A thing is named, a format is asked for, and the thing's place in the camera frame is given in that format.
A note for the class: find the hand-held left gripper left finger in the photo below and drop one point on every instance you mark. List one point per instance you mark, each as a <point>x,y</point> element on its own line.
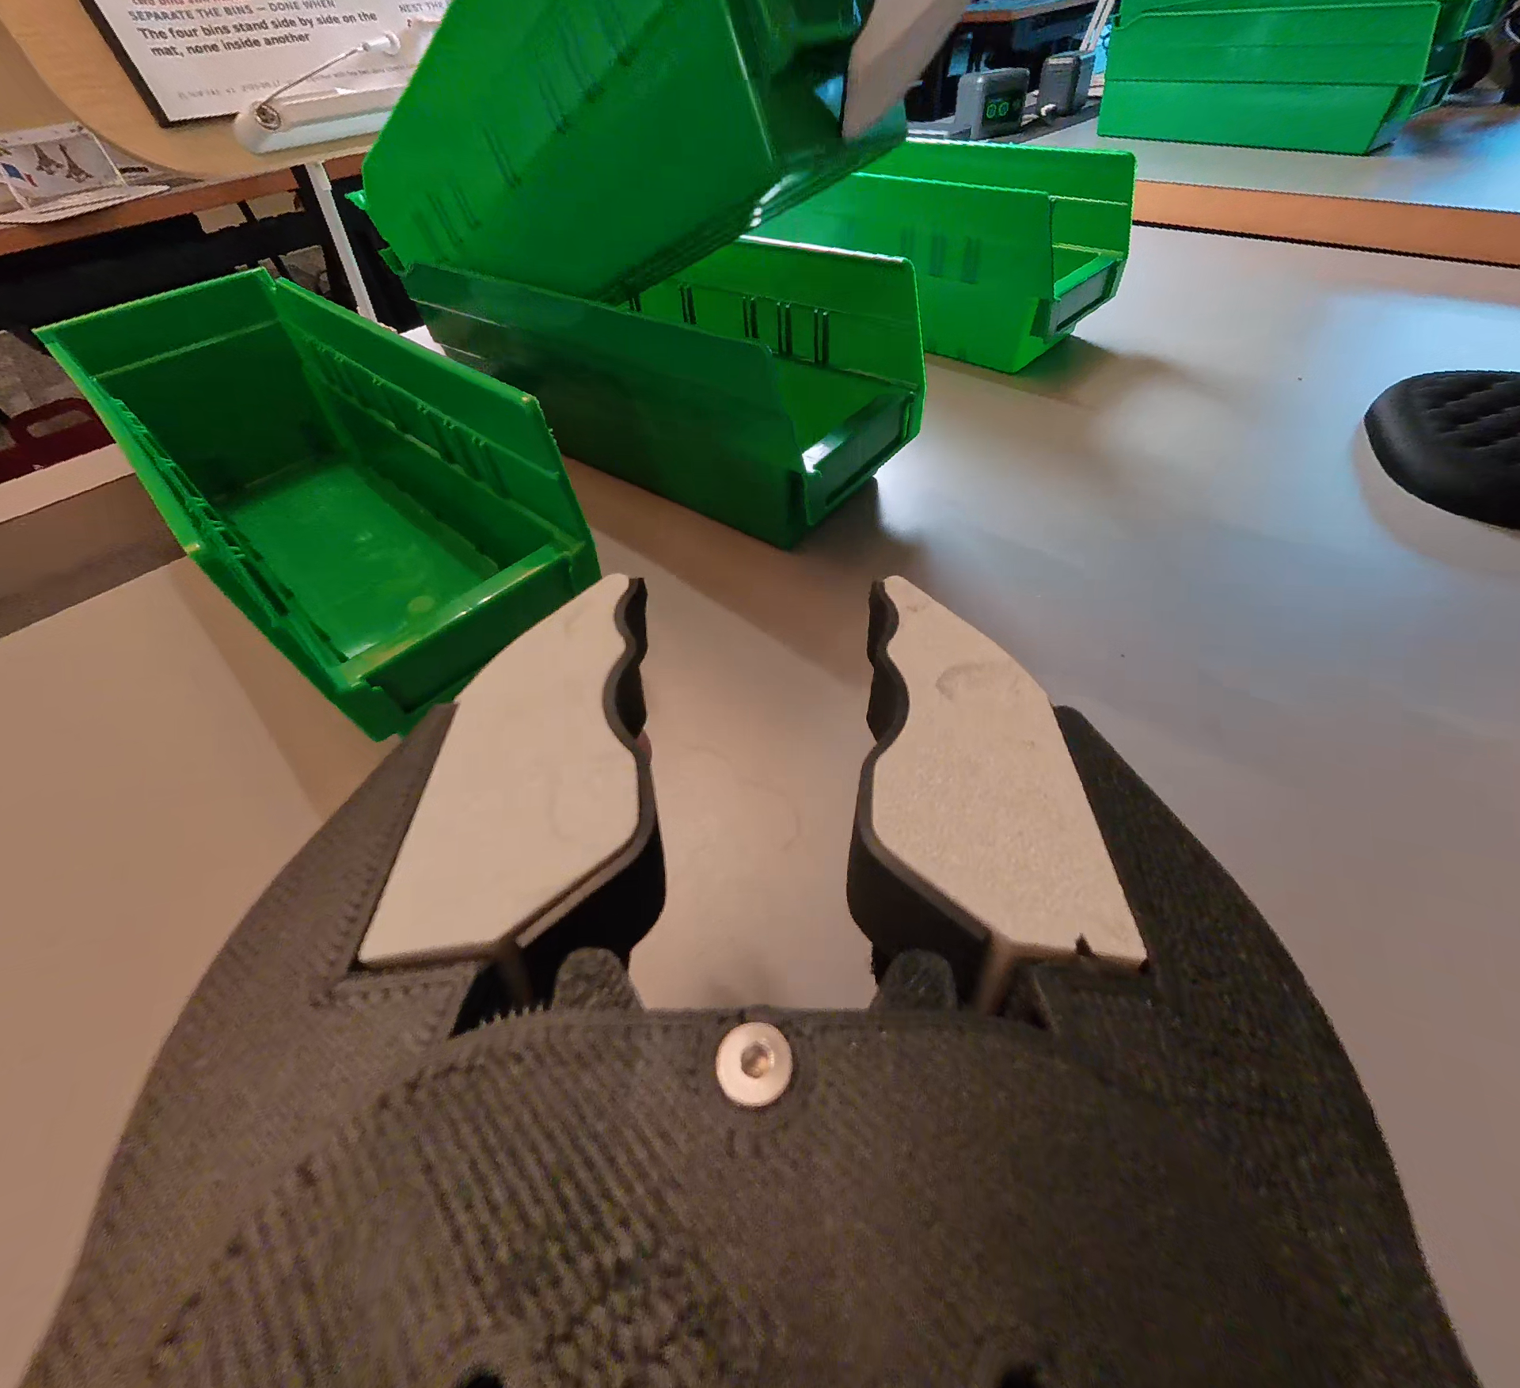
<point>523,805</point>

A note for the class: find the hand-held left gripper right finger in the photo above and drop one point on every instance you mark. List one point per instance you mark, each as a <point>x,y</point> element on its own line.
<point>986,805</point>

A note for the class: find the green plastic storage bin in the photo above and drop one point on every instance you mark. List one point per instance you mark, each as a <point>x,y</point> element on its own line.
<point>665,426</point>
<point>357,509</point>
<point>975,223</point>
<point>571,81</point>

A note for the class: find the grey desk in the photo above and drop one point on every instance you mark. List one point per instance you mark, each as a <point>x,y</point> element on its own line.
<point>1189,604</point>

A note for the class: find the stack of green bins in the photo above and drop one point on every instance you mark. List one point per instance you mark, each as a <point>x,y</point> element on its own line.
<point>1283,46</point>

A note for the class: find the brown wooden table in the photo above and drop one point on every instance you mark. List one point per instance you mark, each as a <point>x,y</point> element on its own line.
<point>178,206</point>

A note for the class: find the printed paper sheet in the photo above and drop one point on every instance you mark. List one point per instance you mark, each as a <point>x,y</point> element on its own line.
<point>60,164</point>

